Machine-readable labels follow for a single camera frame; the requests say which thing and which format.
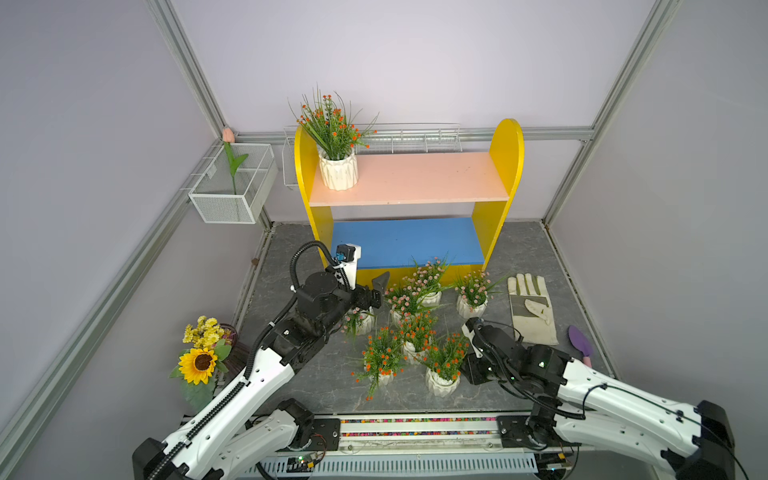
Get orange plant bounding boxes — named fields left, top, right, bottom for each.
left=291, top=87, right=378, bottom=191
left=351, top=327, right=404, bottom=401
left=399, top=310, right=437, bottom=365
left=421, top=333, right=471, bottom=398

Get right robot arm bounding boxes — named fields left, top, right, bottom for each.
left=460, top=317, right=747, bottom=479

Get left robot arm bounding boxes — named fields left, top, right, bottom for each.
left=132, top=240, right=382, bottom=479

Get yellow rack pink blue shelves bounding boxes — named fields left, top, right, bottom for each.
left=294, top=119, right=525, bottom=285

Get pink plant far left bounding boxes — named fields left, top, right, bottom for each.
left=341, top=307, right=376, bottom=336

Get pink plant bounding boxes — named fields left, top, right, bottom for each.
left=451, top=270, right=506, bottom=320
left=341, top=307, right=376, bottom=336
left=406, top=257, right=448, bottom=308
left=385, top=283, right=433, bottom=326

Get pink plant middle left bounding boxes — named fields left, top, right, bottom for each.
left=385, top=283, right=433, bottom=326

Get pink plant back centre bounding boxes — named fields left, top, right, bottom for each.
left=406, top=257, right=448, bottom=308

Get beige gardening glove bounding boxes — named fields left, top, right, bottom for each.
left=507, top=273, right=559, bottom=346

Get pink plant right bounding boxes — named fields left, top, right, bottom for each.
left=451, top=270, right=506, bottom=320

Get purple garden trowel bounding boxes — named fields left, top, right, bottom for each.
left=567, top=325, right=594, bottom=368

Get yellow sunflower bouquet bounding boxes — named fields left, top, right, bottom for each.
left=169, top=316, right=238, bottom=413

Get white mesh hanging basket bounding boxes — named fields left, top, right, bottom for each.
left=188, top=143, right=278, bottom=224

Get pink artificial tulip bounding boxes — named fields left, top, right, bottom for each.
left=221, top=127, right=248, bottom=195

